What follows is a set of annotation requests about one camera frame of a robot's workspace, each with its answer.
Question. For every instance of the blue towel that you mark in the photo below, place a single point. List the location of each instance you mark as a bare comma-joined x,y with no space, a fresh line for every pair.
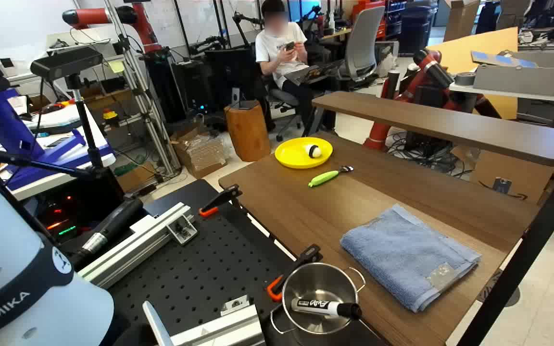
405,256

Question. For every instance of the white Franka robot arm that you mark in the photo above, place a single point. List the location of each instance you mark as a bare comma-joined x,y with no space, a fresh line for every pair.
8,275

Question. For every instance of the red robot arm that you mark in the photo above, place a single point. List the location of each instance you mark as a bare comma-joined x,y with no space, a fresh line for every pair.
87,16

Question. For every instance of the yellow plastic bowl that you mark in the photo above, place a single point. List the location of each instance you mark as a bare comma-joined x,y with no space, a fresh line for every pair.
293,154

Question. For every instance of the small white black ball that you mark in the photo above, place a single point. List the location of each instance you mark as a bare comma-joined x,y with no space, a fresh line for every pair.
314,152

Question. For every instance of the wooden stump block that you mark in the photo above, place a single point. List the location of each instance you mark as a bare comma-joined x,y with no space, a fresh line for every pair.
249,131

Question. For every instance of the orange black clamp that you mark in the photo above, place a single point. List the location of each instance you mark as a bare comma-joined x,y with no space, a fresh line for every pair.
216,204
289,271

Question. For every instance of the open cardboard box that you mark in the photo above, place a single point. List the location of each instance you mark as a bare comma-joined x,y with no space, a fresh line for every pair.
201,154

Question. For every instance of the open laptop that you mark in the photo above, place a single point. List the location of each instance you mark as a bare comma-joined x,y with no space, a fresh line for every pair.
306,73

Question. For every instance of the black perforated breadboard plate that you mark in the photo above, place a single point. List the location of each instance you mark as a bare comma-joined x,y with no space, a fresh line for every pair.
212,269

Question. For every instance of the seated person white shirt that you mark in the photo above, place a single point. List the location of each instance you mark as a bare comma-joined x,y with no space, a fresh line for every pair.
278,44

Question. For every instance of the white black marker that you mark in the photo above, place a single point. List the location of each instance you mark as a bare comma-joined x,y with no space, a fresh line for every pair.
318,308

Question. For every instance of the aluminium truss tower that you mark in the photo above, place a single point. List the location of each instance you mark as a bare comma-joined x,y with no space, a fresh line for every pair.
145,96

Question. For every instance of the grey office chair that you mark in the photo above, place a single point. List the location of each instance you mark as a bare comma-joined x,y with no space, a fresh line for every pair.
362,44

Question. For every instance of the black cylinder silver tip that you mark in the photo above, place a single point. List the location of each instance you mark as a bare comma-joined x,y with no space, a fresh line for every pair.
114,223

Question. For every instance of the tan wooden board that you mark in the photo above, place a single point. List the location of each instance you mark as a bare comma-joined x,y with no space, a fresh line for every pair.
470,50

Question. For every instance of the cardboard box with label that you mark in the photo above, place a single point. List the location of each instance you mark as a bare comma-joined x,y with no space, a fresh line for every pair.
520,175

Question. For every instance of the grey flat box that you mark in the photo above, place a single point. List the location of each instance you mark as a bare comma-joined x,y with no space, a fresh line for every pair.
520,79

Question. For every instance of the blue white machine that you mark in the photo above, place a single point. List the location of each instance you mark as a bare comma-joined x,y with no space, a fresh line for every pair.
8,127

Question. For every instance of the long aluminium extrusion rail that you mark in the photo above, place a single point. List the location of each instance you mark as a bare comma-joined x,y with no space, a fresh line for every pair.
135,246

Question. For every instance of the short aluminium extrusion bracket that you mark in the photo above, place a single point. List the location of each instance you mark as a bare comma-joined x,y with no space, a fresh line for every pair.
220,329

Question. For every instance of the black camera on stand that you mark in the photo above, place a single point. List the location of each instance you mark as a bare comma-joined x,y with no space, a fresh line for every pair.
66,62

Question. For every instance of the black metal frame post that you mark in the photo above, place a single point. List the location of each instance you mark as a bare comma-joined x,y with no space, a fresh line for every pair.
528,256

